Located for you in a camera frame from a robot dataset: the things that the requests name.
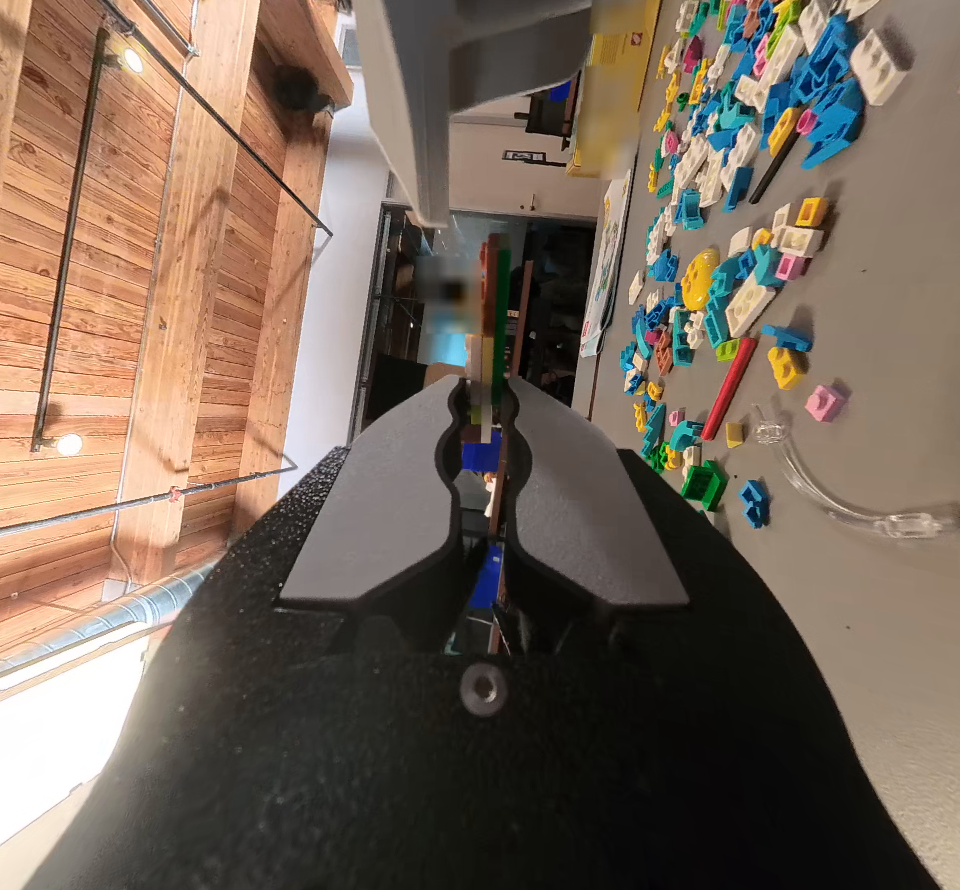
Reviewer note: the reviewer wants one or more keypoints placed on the yellow round toy piece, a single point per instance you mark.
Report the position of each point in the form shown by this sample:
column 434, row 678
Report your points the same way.
column 701, row 279

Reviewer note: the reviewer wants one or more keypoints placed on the black ceiling pipe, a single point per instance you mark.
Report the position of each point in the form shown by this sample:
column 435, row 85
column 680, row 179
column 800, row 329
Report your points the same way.
column 70, row 230

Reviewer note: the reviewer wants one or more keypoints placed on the yellow toy brick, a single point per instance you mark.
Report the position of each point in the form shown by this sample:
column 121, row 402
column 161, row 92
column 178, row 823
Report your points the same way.
column 787, row 369

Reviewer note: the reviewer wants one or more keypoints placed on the grey desk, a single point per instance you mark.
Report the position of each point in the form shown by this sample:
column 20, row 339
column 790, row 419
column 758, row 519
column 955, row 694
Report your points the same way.
column 885, row 605

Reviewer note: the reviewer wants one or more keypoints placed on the yellow cardboard box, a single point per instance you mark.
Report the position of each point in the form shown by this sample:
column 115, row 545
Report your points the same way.
column 621, row 64

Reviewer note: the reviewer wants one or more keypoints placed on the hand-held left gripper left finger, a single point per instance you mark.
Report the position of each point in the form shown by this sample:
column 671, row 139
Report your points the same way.
column 375, row 523

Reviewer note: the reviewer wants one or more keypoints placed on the toy brick instruction booklet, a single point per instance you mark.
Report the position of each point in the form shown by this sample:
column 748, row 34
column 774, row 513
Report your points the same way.
column 609, row 245

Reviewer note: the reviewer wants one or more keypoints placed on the multicoloured toy brick assembly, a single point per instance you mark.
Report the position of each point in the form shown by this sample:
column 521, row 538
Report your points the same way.
column 504, row 305

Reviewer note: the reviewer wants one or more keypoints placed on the transparent curved plastic piece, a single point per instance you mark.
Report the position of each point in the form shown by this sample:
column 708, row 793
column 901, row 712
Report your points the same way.
column 911, row 526

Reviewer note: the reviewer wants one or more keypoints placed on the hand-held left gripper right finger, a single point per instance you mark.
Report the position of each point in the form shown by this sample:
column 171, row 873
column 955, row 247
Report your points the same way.
column 600, row 530

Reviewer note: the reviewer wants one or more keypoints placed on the small pink toy brick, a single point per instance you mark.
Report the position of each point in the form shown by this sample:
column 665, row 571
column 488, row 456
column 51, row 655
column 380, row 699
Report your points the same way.
column 827, row 403

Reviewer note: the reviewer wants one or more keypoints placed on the colourful toy brick pile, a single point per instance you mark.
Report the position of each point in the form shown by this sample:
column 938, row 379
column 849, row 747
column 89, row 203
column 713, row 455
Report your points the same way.
column 829, row 65

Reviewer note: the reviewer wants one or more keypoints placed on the green toy brick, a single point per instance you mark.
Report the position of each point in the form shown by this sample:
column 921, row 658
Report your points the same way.
column 701, row 485

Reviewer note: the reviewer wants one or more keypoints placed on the black ceiling fixture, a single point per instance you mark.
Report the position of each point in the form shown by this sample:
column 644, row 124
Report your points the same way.
column 296, row 89

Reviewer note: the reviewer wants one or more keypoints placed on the ceiling spot lamp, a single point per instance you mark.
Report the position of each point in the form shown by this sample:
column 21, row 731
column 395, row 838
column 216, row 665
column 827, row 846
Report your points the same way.
column 67, row 444
column 131, row 59

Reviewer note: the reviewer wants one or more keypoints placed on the silver air duct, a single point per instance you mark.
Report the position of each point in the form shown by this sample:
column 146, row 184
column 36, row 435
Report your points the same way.
column 112, row 613

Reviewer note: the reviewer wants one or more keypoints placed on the long red toy brick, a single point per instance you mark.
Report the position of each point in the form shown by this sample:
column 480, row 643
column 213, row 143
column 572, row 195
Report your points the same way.
column 731, row 388

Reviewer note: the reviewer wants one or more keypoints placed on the black toy rod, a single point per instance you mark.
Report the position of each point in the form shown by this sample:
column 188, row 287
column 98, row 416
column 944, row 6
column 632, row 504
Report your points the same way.
column 772, row 167

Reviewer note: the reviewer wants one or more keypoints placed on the small blue toy brick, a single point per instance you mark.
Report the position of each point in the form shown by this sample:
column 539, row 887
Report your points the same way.
column 754, row 504

